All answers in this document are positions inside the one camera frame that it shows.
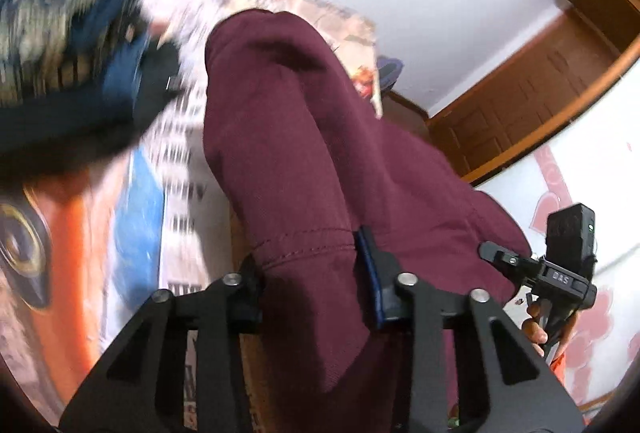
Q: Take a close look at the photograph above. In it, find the maroon corduroy garment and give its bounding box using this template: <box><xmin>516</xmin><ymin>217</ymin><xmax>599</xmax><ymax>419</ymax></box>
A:
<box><xmin>203</xmin><ymin>11</ymin><xmax>530</xmax><ymax>432</ymax></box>

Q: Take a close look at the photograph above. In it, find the brown wooden door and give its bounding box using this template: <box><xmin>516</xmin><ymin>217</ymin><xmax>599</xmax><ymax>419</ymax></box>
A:
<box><xmin>382</xmin><ymin>0</ymin><xmax>639</xmax><ymax>185</ymax></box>

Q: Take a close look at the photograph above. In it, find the navy patterned garment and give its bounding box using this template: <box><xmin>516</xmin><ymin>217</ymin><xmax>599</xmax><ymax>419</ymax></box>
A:
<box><xmin>1</xmin><ymin>0</ymin><xmax>129</xmax><ymax>107</ymax></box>

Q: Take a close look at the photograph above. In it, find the newspaper print bed sheet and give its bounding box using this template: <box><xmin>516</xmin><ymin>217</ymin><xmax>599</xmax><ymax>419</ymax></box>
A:
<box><xmin>1</xmin><ymin>0</ymin><xmax>380</xmax><ymax>425</ymax></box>

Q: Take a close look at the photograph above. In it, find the person's right hand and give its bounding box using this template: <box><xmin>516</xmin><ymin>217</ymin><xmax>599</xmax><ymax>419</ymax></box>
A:
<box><xmin>522</xmin><ymin>302</ymin><xmax>579</xmax><ymax>361</ymax></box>

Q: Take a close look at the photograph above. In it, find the dark navy folded garment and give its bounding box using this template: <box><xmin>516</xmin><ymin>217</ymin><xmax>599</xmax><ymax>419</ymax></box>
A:
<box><xmin>1</xmin><ymin>0</ymin><xmax>181</xmax><ymax>181</ymax></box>

